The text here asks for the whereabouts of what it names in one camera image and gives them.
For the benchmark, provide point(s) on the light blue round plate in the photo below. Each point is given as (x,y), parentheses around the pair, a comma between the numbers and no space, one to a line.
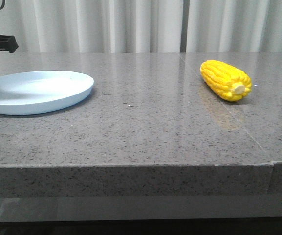
(38,92)

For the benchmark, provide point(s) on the yellow corn cob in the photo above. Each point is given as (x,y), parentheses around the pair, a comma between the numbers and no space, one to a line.
(228,82)

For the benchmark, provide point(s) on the white pleated curtain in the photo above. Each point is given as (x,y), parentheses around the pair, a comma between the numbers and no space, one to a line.
(114,26)

